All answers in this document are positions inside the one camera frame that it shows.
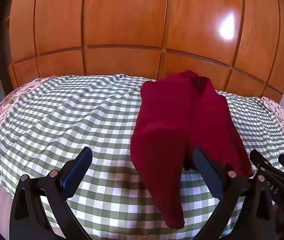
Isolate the dark red garment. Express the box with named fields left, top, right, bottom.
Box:
left=130, top=70, right=252, bottom=229

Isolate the green white checkered bedsheet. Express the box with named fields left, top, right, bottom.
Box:
left=0, top=74, right=284, bottom=239

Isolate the wooden wardrobe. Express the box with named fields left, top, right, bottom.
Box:
left=0, top=0, right=284, bottom=102

